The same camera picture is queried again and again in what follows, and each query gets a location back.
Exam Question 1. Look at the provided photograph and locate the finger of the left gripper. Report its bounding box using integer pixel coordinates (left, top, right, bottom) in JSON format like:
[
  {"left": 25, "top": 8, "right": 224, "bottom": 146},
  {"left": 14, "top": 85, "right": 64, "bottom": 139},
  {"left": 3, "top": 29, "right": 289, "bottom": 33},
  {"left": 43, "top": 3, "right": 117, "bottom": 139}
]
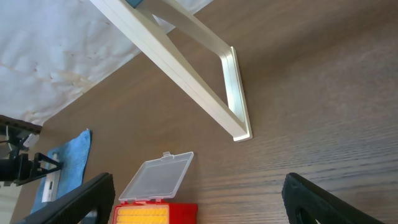
[{"left": 32, "top": 151, "right": 63, "bottom": 181}]

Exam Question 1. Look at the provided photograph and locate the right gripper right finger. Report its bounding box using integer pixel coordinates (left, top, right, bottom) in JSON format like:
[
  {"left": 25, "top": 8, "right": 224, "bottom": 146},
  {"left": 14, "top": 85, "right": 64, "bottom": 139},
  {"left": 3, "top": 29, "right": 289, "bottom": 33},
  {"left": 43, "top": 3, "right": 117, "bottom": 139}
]
[{"left": 281, "top": 172, "right": 386, "bottom": 224}]

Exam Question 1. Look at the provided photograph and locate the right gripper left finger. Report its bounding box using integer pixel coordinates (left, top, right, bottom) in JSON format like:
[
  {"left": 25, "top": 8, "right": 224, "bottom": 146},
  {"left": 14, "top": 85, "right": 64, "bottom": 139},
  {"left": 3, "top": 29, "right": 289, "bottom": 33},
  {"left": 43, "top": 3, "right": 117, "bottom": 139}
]
[{"left": 15, "top": 172, "right": 116, "bottom": 224}]

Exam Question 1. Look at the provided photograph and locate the blue cloth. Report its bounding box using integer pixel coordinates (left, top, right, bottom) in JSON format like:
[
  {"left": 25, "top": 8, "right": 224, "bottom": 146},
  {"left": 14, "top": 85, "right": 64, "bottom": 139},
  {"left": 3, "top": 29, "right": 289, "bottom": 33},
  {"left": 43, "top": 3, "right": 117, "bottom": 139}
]
[{"left": 30, "top": 129, "right": 93, "bottom": 215}]

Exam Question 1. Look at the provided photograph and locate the red and yellow tip box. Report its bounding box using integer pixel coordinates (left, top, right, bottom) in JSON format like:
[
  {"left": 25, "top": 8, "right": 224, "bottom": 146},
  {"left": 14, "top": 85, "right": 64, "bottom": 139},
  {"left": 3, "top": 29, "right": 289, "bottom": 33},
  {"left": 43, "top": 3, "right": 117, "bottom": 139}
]
[{"left": 111, "top": 151, "right": 199, "bottom": 224}]

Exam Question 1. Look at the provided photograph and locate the white and blue stand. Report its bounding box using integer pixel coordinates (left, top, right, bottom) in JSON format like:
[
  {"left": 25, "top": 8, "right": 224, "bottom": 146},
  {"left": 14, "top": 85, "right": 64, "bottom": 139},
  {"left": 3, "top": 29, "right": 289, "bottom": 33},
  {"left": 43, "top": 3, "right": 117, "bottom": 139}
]
[{"left": 90, "top": 0, "right": 253, "bottom": 142}]

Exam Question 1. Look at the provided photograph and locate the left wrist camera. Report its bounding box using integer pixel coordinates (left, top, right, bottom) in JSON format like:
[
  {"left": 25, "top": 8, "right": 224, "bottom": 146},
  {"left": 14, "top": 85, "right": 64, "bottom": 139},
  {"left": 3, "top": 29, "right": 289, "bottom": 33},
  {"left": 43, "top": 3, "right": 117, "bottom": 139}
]
[{"left": 22, "top": 133, "right": 40, "bottom": 149}]

